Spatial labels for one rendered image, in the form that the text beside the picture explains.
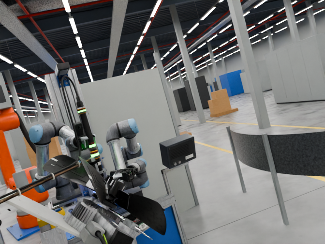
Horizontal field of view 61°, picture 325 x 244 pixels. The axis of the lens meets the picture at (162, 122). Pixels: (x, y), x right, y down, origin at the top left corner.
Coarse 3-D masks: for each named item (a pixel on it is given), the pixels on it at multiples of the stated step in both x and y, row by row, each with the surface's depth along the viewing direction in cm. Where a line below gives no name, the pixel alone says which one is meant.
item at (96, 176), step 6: (78, 156) 117; (84, 162) 117; (90, 168) 120; (90, 174) 115; (96, 174) 124; (90, 180) 110; (96, 180) 119; (102, 180) 129; (96, 186) 115; (102, 186) 126; (96, 192) 109; (102, 192) 123; (102, 198) 119
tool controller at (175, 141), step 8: (184, 136) 217; (192, 136) 214; (160, 144) 210; (168, 144) 206; (176, 144) 207; (184, 144) 210; (192, 144) 214; (168, 152) 205; (176, 152) 208; (184, 152) 212; (192, 152) 216; (168, 160) 206; (176, 160) 209; (184, 160) 213
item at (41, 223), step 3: (60, 210) 172; (63, 210) 171; (60, 213) 169; (63, 213) 170; (39, 219) 166; (39, 222) 164; (42, 222) 165; (45, 222) 165; (39, 225) 164; (42, 225) 164; (51, 225) 167; (51, 228) 167
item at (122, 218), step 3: (111, 210) 134; (114, 213) 130; (117, 213) 129; (117, 216) 128; (120, 216) 127; (123, 216) 126; (120, 219) 126; (123, 219) 124; (135, 228) 117; (138, 228) 116; (138, 231) 115; (141, 231) 115; (144, 234) 113
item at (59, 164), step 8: (48, 160) 140; (64, 160) 146; (72, 160) 150; (48, 168) 135; (56, 168) 138; (80, 168) 145; (64, 176) 136; (72, 176) 139; (80, 176) 141; (80, 184) 137
